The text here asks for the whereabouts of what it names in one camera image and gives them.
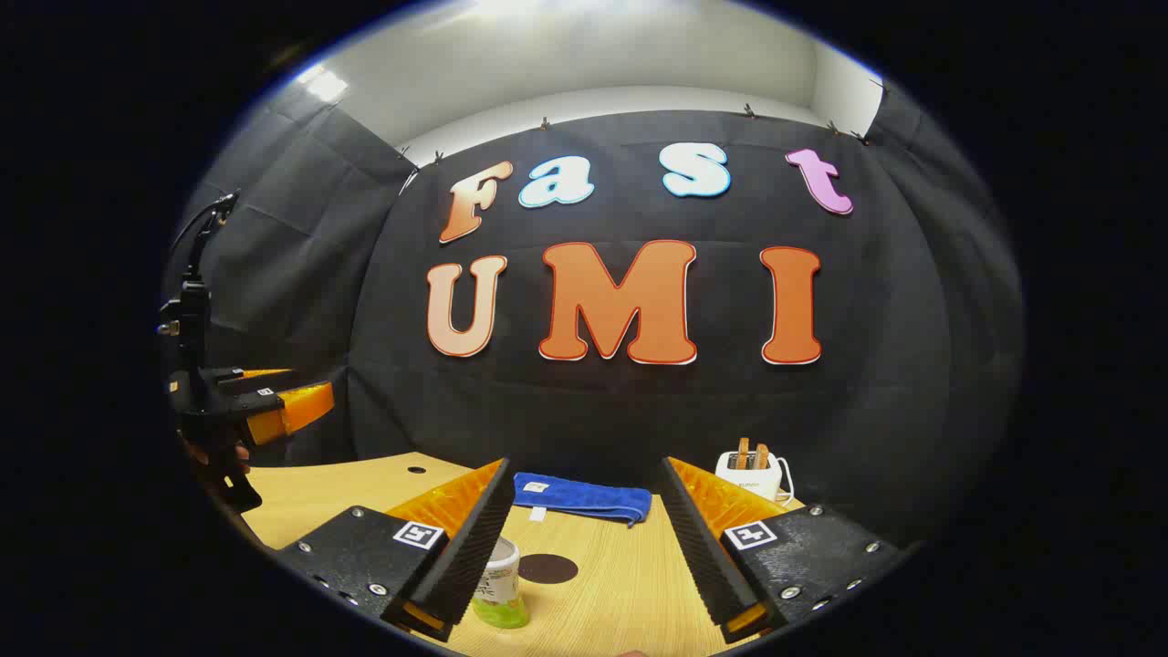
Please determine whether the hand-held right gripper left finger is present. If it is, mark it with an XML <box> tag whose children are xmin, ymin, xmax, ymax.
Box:
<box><xmin>274</xmin><ymin>458</ymin><xmax>516</xmax><ymax>642</ymax></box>

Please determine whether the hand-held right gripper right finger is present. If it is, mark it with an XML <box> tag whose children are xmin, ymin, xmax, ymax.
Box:
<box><xmin>659</xmin><ymin>456</ymin><xmax>913</xmax><ymax>644</ymax></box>

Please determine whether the clear green-label water bottle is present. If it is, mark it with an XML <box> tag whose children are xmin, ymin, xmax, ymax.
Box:
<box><xmin>472</xmin><ymin>537</ymin><xmax>530</xmax><ymax>629</ymax></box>

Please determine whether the round dark coaster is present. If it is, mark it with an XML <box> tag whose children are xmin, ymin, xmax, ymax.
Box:
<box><xmin>517</xmin><ymin>553</ymin><xmax>579</xmax><ymax>585</ymax></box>

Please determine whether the white toaster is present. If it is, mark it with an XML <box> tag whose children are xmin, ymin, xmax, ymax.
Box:
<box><xmin>714</xmin><ymin>449</ymin><xmax>786</xmax><ymax>501</ymax></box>

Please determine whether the blue towel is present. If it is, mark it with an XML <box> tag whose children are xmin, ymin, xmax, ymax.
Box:
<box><xmin>511</xmin><ymin>472</ymin><xmax>652</xmax><ymax>528</ymax></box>

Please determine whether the black backdrop cloth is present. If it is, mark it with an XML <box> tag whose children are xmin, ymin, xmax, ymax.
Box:
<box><xmin>162</xmin><ymin>78</ymin><xmax>1027</xmax><ymax>548</ymax></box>

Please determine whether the ceiling light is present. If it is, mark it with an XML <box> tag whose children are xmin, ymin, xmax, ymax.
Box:
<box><xmin>297</xmin><ymin>64</ymin><xmax>349</xmax><ymax>103</ymax></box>

